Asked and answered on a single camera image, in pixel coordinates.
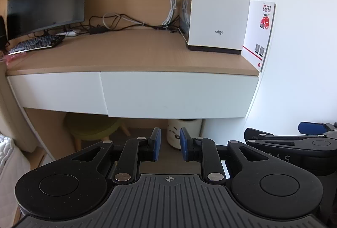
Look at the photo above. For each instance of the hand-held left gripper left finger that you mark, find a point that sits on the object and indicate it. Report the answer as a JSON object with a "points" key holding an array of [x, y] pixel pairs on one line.
{"points": [[157, 144]]}

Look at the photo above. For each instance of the black keyboard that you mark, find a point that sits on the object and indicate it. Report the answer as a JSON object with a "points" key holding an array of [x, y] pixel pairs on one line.
{"points": [[34, 44]]}

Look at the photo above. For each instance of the black speaker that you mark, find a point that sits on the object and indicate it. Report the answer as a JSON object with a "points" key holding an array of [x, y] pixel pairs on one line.
{"points": [[3, 33]]}

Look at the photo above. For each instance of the green stool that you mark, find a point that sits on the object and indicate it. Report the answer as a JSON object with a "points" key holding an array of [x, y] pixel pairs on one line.
{"points": [[92, 127]]}

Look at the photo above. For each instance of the small white device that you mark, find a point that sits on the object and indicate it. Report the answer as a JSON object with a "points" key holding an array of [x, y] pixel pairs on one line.
{"points": [[71, 33]]}

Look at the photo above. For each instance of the wide white desk drawer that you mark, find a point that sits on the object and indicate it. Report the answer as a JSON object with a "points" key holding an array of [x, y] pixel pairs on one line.
{"points": [[179, 93]]}

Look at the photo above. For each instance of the white waste bin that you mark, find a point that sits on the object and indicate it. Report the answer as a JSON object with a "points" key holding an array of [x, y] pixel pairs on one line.
{"points": [[173, 130]]}

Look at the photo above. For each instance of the narrow white desk drawer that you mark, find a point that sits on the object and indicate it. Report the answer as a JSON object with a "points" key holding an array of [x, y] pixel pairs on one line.
{"points": [[58, 91]]}

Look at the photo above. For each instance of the white box with red print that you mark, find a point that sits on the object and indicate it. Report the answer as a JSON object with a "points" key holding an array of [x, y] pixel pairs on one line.
{"points": [[256, 33]]}

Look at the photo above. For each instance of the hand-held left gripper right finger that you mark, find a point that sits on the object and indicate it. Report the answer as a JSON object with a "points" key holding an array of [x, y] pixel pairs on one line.
{"points": [[184, 144]]}

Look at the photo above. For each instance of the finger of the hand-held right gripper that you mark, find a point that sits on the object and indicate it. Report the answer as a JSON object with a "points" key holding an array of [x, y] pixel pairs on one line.
{"points": [[312, 127], [276, 143]]}

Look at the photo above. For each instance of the white quilted mattress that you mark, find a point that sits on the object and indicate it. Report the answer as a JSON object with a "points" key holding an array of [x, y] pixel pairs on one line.
{"points": [[11, 172]]}

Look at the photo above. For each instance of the pink plastic object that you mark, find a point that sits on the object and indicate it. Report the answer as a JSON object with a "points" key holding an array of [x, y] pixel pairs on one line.
{"points": [[11, 57]]}

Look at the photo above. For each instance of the black power adapter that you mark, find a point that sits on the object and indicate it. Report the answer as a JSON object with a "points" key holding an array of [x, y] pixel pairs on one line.
{"points": [[98, 30]]}

